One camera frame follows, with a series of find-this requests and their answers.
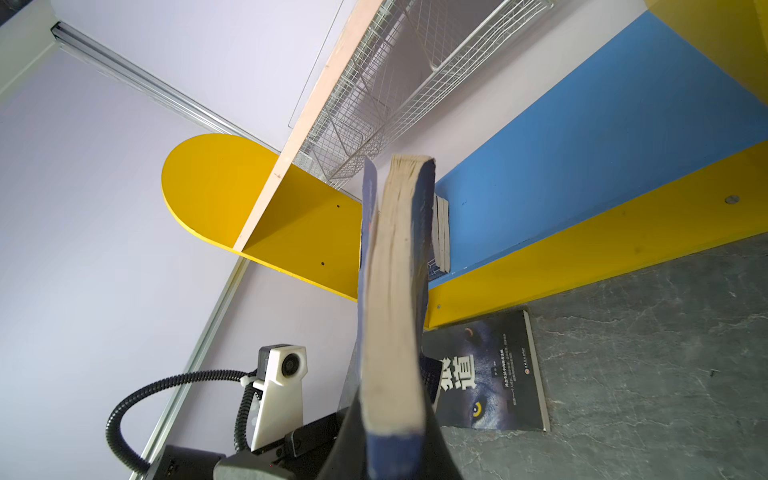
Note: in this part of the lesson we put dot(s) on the white wire basket behind shelf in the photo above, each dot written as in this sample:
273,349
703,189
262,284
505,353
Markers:
411,57

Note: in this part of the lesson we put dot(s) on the black wolf cover book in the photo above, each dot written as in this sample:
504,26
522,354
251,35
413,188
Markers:
490,378

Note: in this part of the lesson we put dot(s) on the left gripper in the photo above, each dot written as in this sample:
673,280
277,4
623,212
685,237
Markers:
299,455

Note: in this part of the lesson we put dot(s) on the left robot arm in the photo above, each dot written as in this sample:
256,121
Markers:
179,385

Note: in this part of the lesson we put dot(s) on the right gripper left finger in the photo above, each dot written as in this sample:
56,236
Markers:
347,459

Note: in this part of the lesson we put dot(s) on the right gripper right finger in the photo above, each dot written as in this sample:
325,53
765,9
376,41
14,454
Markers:
436,461

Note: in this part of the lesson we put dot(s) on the blue book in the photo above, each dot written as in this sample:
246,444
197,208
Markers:
392,298

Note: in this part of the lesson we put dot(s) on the yellow bookshelf pink blue shelves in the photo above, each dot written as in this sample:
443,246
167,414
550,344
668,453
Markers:
622,135

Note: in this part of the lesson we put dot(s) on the blue book Yijing label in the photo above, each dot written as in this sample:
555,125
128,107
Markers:
440,263

